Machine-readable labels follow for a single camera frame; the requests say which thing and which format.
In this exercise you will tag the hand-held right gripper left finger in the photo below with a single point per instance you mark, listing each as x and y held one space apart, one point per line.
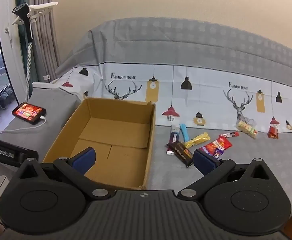
84 158

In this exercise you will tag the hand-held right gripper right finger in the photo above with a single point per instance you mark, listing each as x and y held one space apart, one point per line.
204 163

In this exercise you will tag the red orange snack packet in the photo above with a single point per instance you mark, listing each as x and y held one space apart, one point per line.
218 143

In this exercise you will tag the yellow snack bar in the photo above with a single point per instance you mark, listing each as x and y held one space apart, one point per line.
197 140

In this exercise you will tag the black chocolate bar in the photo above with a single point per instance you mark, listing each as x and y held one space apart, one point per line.
182 152

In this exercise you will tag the light blue snack packet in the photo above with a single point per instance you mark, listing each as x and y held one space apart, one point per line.
184 132

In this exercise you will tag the small red white packet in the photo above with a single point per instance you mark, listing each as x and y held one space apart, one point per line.
229 134

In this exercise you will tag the dark blue snack bar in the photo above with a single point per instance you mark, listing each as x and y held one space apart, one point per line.
174 136

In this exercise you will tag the brown cardboard box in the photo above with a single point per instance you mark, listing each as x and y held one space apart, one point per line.
125 135

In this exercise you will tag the green clear peanut packet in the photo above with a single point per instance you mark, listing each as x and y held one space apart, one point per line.
246 128

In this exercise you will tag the black smartphone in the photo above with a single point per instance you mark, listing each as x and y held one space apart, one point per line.
27 111

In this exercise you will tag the grey shoe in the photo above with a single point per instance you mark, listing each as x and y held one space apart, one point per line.
1 100
9 93

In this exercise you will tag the plain grey armrest cover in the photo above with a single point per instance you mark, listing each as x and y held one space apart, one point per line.
53 105

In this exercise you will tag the white board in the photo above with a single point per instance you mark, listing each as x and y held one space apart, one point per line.
45 84

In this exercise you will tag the white curtain clip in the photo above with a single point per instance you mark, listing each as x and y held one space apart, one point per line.
46 76

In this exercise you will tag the printed grey sofa cover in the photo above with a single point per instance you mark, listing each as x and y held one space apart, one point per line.
186 55

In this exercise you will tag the grey curtain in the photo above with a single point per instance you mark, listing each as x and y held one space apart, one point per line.
45 42

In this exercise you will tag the black garment steamer head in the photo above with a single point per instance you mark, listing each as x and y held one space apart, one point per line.
20 11

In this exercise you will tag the white steamer hanger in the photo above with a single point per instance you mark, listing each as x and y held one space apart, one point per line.
43 7

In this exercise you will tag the white window frame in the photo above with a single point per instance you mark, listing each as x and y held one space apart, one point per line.
10 55

